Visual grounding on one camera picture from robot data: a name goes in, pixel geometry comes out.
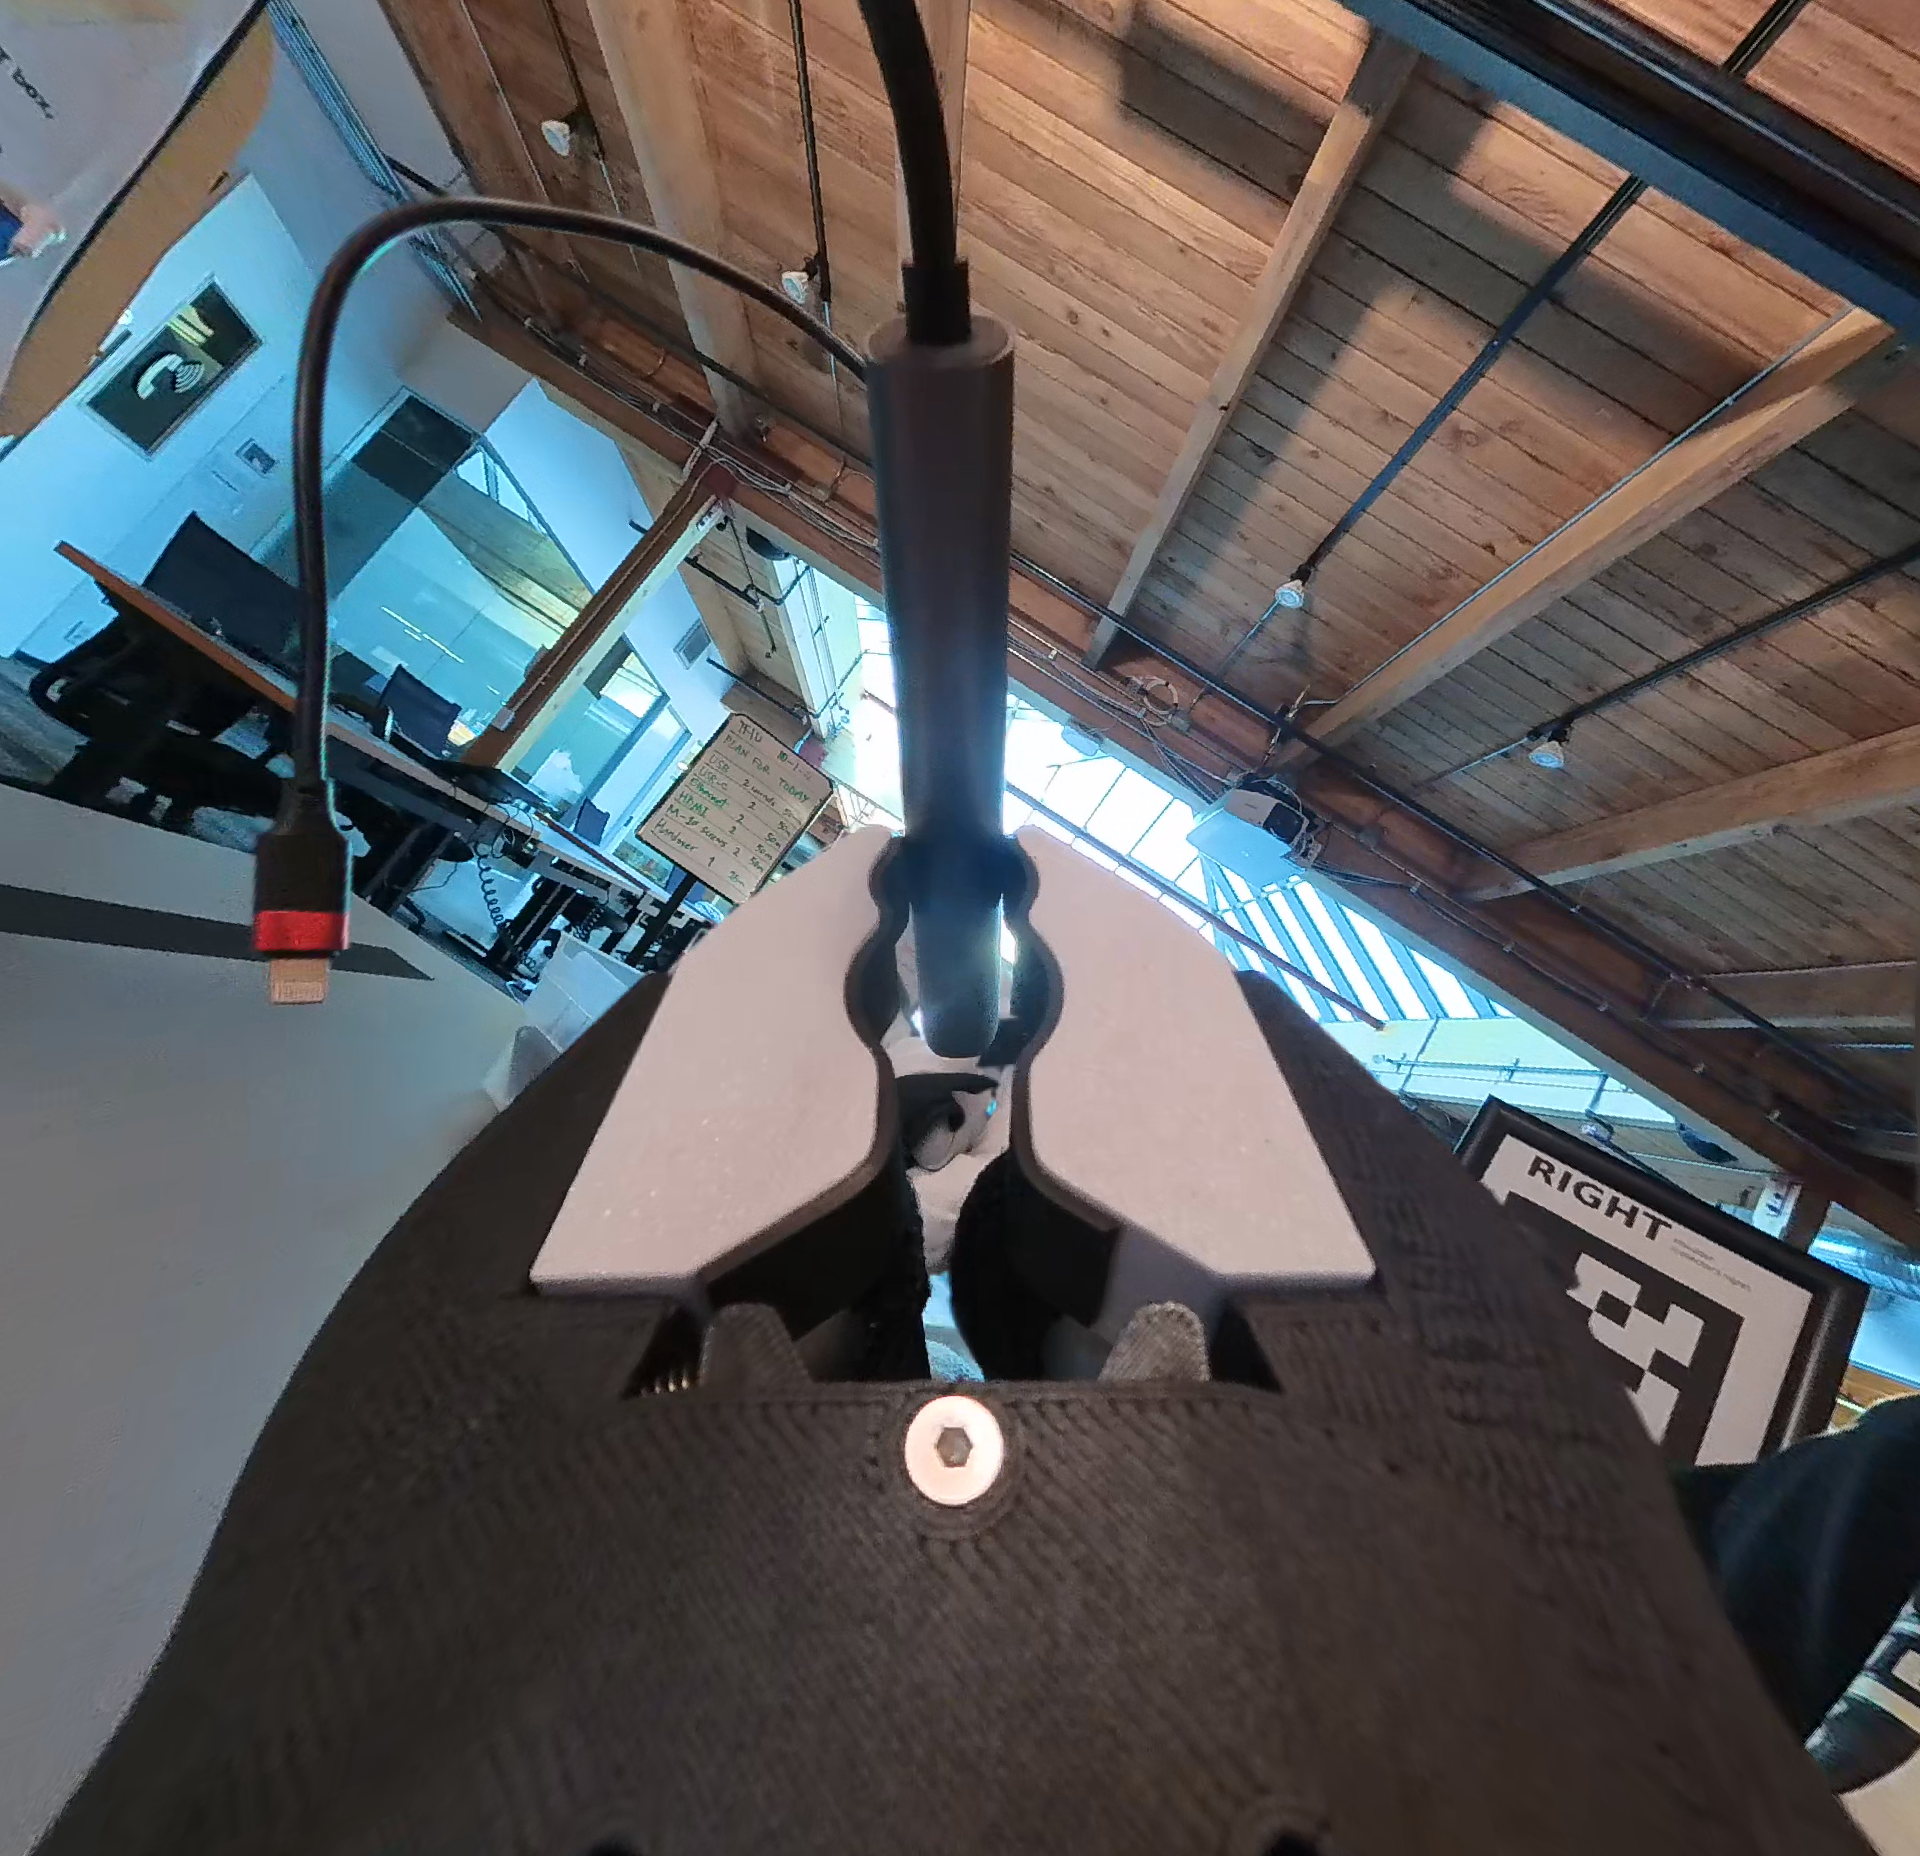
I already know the wooden support post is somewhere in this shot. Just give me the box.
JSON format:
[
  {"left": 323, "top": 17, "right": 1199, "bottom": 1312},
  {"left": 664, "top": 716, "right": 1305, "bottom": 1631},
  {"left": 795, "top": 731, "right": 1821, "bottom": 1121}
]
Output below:
[{"left": 487, "top": 460, "right": 724, "bottom": 769}]

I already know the grey usb hub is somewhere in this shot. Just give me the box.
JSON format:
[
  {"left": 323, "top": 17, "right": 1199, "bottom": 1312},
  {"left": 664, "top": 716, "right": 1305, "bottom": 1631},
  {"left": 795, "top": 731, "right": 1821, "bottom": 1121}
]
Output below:
[{"left": 864, "top": 315, "right": 1017, "bottom": 1061}]

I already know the printed instruction sheet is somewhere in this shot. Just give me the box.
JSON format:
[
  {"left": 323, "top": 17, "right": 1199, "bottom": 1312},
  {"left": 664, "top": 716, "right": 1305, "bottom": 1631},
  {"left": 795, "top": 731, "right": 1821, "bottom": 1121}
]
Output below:
[{"left": 0, "top": 0, "right": 298, "bottom": 391}]

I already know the person's left hand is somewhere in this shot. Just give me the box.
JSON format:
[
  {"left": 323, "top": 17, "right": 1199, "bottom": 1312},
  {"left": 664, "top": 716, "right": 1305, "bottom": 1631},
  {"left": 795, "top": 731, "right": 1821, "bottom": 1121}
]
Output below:
[{"left": 896, "top": 1071, "right": 1006, "bottom": 1383}]

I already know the framed marker sign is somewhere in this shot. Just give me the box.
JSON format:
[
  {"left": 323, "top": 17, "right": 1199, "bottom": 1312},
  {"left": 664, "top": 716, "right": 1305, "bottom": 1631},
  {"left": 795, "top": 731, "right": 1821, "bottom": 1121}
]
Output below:
[{"left": 1452, "top": 1094, "right": 1871, "bottom": 1468}]

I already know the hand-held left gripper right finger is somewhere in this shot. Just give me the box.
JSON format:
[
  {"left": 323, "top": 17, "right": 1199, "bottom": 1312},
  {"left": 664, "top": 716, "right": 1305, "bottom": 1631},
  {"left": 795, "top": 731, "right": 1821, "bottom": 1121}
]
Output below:
[{"left": 1010, "top": 827, "right": 1377, "bottom": 1346}]

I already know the handwritten whiteboard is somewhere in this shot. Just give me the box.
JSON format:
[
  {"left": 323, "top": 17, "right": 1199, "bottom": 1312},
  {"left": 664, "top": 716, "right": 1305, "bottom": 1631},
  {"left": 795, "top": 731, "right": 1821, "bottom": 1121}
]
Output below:
[{"left": 640, "top": 708, "right": 834, "bottom": 904}]

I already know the black usb cable red plug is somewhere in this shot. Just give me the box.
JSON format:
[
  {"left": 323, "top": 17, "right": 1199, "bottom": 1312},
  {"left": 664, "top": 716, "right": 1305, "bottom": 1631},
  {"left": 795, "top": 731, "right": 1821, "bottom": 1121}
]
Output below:
[{"left": 251, "top": 201, "right": 868, "bottom": 1003}]

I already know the dark printed sweatshirt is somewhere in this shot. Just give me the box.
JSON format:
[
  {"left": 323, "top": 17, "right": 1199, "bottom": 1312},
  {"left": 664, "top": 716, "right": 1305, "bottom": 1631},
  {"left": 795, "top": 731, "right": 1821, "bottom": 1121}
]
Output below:
[{"left": 1667, "top": 1398, "right": 1920, "bottom": 1798}]

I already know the white ceiling projector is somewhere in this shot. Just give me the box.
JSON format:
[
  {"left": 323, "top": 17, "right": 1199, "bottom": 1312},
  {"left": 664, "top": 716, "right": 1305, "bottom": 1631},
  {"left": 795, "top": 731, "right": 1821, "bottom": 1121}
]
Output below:
[{"left": 1181, "top": 778, "right": 1325, "bottom": 884}]

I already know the wooden office desk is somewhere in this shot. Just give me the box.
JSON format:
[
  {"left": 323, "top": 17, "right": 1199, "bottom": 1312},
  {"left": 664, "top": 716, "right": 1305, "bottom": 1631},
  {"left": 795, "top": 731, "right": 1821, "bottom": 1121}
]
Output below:
[{"left": 57, "top": 542, "right": 660, "bottom": 958}]

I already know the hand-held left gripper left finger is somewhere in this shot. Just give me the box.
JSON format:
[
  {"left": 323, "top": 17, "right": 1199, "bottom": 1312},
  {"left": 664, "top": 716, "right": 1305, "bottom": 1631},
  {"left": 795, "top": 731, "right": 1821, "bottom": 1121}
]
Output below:
[{"left": 532, "top": 827, "right": 903, "bottom": 1306}]

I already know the phone icon door window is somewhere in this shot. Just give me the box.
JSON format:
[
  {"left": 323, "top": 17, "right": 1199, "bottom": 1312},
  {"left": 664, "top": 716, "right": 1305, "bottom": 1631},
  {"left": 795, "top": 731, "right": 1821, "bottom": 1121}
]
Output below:
[{"left": 83, "top": 273, "right": 263, "bottom": 455}]

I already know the black office chair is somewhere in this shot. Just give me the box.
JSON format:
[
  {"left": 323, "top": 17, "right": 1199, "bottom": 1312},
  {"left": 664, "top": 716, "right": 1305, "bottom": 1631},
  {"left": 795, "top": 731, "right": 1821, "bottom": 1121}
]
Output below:
[
  {"left": 34, "top": 510, "right": 298, "bottom": 827},
  {"left": 378, "top": 665, "right": 467, "bottom": 763}
]

